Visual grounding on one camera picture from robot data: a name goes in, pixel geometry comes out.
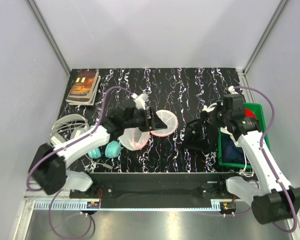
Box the teal cat-ear headphones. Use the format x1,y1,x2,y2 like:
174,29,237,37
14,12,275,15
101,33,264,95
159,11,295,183
88,140,122,159

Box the black bra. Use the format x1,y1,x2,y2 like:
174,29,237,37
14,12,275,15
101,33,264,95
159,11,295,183
181,110,219,154

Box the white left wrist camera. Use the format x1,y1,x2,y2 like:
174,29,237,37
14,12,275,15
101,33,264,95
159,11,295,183
131,93,148,110

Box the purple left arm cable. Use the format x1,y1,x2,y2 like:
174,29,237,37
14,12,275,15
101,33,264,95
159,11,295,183
26,86,138,240

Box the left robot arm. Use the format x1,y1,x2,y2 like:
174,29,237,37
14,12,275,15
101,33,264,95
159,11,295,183
27,103,168,198

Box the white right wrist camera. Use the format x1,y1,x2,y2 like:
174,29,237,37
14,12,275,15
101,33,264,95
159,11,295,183
227,85,240,95

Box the red garment in bin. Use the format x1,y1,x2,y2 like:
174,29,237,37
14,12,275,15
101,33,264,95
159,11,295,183
245,108,258,120

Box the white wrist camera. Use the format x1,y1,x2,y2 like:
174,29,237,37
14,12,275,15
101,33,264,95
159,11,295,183
131,93,148,110
227,85,240,95

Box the green plastic bin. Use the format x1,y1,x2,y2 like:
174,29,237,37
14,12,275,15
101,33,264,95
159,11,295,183
218,102,266,169

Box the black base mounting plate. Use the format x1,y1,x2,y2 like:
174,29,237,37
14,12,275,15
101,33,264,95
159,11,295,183
69,172,237,211

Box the grey usb cable plug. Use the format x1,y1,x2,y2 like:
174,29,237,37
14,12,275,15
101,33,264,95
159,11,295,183
102,163,113,169

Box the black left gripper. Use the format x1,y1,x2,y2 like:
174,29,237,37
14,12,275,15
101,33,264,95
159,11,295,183
123,106,168,133

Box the blue garment in bin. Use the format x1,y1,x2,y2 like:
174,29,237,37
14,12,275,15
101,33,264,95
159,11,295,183
221,135,245,165

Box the white headphones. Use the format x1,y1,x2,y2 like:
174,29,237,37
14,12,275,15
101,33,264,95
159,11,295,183
48,114,91,146

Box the white pink mesh laundry bag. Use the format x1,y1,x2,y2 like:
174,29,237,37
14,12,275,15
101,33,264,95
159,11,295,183
118,109,179,151

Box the paperback book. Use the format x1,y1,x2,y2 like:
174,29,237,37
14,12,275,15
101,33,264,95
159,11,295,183
65,69,101,106

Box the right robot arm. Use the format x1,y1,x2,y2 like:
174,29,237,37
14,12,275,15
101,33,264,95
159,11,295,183
208,94,300,225

